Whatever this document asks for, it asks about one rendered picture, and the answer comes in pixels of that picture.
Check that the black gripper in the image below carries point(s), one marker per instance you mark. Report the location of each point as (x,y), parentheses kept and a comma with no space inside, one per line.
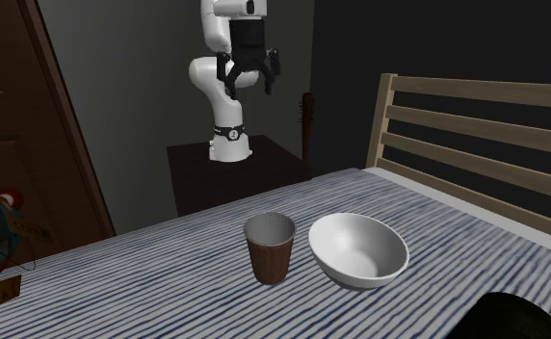
(248,40)

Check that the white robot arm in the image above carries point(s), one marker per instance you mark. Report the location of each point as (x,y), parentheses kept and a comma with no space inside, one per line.
(226,117)

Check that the dark red spiked bat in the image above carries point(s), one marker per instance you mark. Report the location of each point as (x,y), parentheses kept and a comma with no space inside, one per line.
(307,122)

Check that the dark robot stand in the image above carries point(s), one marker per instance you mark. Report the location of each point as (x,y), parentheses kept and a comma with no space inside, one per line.
(219,185)

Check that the brown paper cup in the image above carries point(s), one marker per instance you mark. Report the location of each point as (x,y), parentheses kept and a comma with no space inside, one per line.
(270,260)

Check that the white bowl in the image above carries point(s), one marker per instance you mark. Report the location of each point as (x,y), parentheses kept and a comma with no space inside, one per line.
(357,251)

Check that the brown wooden door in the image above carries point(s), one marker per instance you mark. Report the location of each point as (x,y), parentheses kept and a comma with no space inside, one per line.
(26,117)

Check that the black rounded object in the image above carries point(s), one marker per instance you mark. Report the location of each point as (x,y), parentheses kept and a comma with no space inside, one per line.
(505,319)

